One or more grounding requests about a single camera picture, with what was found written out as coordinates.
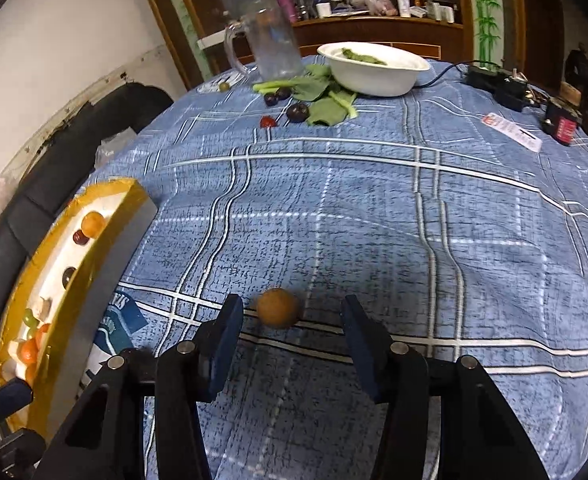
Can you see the white cup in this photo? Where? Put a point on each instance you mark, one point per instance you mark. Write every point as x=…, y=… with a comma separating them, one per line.
x=324, y=9

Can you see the red cherry tomato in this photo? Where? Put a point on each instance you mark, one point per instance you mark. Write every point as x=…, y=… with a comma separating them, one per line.
x=269, y=122

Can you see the black power strip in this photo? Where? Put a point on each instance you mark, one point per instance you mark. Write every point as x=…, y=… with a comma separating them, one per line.
x=494, y=80

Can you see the red and black box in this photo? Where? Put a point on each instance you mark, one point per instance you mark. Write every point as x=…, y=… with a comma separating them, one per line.
x=564, y=122

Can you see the chopped green vegetable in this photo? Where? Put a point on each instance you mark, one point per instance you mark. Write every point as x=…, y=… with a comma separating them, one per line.
x=364, y=56

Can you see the flat white box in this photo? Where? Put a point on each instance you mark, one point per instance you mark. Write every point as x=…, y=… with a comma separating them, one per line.
x=209, y=41

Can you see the dark purple plum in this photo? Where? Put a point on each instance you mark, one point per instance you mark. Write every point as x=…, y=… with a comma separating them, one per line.
x=272, y=98
x=298, y=112
x=285, y=93

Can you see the crumpled clear plastic bag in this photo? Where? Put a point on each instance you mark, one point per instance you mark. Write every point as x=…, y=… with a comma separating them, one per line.
x=113, y=149

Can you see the blue plaid tablecloth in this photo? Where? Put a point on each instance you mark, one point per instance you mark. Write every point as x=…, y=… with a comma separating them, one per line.
x=374, y=220

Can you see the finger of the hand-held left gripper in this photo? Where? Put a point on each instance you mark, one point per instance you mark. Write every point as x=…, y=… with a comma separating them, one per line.
x=8, y=394

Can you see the small green fruit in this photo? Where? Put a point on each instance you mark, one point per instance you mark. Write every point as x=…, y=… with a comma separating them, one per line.
x=29, y=317
x=32, y=333

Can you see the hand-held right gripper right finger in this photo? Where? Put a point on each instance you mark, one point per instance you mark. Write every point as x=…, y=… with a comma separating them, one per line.
x=365, y=357

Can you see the clear glass pitcher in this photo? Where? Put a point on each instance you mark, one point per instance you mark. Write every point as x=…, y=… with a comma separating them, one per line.
x=274, y=45

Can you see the orange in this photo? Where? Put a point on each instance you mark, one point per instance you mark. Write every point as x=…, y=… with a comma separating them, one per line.
x=43, y=332
x=28, y=351

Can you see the white and red tag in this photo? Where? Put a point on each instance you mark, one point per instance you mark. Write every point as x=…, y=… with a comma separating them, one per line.
x=511, y=132

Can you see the small white boxes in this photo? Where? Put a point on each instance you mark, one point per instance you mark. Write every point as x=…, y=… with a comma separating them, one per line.
x=439, y=11

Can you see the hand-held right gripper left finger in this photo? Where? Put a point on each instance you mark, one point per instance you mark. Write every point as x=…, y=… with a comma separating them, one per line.
x=223, y=352

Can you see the green olive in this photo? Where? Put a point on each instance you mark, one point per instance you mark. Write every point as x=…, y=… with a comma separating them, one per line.
x=223, y=86

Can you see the wooden display cabinet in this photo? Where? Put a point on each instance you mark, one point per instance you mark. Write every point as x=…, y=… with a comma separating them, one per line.
x=374, y=30

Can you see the dark red grape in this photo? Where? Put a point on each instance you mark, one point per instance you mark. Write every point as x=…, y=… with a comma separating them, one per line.
x=80, y=237

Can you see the white bowl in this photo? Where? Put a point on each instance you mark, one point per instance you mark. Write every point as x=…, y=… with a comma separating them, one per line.
x=374, y=80

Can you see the purple thermos bottle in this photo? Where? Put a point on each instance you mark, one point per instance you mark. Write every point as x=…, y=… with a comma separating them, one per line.
x=285, y=0

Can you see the brown round fruit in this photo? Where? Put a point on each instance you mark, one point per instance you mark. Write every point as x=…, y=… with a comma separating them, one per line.
x=278, y=308

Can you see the small orange kumquat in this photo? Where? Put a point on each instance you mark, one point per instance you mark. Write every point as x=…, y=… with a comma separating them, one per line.
x=93, y=223

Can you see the white foam box yellow tape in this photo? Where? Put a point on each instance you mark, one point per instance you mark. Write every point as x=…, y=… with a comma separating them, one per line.
x=123, y=240

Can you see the green leafy vegetable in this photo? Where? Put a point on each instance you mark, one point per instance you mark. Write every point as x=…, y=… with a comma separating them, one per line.
x=324, y=110

